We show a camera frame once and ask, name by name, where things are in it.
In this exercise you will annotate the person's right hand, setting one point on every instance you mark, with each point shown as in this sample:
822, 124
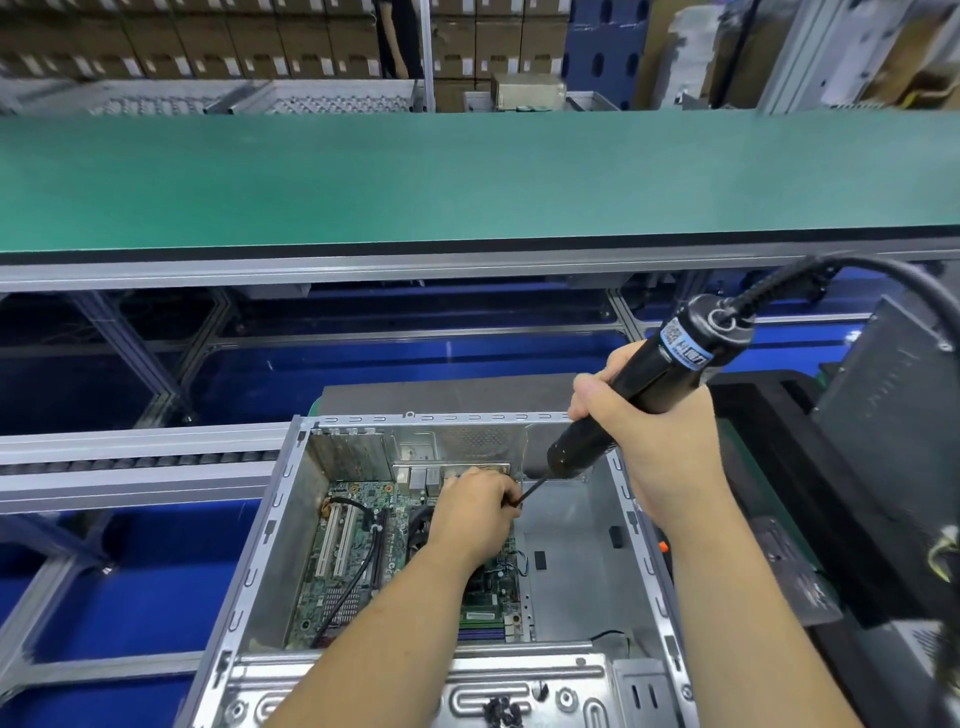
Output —
668, 435

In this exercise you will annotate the person's left hand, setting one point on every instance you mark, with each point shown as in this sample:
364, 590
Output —
473, 518

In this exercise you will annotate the grey metal computer case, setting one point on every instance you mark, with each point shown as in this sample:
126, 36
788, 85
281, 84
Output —
585, 555

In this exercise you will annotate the green motherboard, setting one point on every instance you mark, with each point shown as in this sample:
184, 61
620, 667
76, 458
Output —
338, 563

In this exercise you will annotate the person's right forearm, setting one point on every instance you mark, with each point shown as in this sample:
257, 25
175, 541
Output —
758, 630

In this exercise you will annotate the person's left forearm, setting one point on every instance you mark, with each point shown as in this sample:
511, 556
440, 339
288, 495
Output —
368, 653

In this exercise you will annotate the clear plastic screw tray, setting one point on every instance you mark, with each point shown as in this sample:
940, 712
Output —
795, 570

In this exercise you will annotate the green conveyor belt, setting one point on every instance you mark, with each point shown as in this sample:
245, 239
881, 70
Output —
300, 180

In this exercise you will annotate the stack of cardboard boxes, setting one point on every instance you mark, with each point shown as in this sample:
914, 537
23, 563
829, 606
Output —
225, 38

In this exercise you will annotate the grey flat metal rail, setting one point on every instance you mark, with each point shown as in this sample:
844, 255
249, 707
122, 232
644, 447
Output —
135, 465

